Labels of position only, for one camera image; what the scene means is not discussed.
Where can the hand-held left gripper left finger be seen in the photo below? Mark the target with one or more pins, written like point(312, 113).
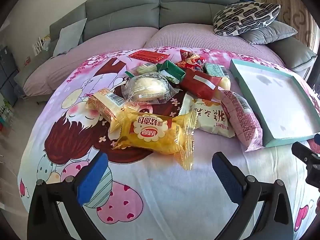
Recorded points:
point(92, 177)

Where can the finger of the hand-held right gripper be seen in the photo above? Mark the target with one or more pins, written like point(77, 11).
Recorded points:
point(317, 138)
point(306, 155)

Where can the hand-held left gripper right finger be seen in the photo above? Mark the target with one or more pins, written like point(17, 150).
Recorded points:
point(227, 177)

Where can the pink snack packet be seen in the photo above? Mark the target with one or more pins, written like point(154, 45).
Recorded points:
point(242, 122)

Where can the white snack packet red print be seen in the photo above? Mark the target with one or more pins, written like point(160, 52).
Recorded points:
point(210, 120)

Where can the teal cardboard tray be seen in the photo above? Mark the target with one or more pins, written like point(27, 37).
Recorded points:
point(270, 100)

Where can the cream snack packet with barcode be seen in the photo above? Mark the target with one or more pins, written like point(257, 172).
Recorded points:
point(107, 105)

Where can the yellow bread packet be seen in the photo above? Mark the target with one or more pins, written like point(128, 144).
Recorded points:
point(155, 135)

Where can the pale yellow jelly cup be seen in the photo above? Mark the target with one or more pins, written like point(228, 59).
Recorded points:
point(225, 83)

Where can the dark red packet white stripe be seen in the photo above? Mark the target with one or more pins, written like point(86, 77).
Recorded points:
point(197, 85)

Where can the clear packet with white bun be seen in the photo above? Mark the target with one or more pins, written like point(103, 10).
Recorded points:
point(147, 86)

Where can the light green snack packet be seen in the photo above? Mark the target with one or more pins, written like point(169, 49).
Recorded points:
point(216, 70)

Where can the dark green snack packet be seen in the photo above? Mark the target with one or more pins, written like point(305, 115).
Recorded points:
point(172, 71)

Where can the small clear pastry packet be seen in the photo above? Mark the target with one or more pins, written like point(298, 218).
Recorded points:
point(146, 68)

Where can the red cartoon print snack packet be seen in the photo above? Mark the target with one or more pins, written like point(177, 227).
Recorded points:
point(191, 60)

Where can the red patterned packet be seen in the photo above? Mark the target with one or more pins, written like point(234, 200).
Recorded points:
point(147, 55)

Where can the printed cartoon blanket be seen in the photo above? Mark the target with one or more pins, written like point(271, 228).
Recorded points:
point(162, 192)

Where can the colourful plastic rack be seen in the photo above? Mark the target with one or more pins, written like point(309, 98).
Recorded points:
point(6, 112)

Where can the dark grey pillow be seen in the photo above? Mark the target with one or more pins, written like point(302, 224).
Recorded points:
point(270, 32)

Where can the small red box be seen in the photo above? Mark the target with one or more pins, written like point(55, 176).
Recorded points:
point(27, 61)

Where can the beige patterned curtain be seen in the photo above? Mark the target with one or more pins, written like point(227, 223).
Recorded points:
point(292, 5)

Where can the grey cabinet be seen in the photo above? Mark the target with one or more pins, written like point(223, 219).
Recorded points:
point(7, 70)

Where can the black white patterned pillow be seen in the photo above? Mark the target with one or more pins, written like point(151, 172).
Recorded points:
point(245, 17)

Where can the light grey pillow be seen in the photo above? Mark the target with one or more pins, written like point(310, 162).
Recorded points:
point(70, 37)

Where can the white rack with booklets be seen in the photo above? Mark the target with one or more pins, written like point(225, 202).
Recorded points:
point(38, 46)

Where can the pink sofa cover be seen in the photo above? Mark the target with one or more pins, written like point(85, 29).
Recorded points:
point(175, 37)

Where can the grey sofa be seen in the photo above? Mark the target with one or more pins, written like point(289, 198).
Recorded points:
point(125, 10)

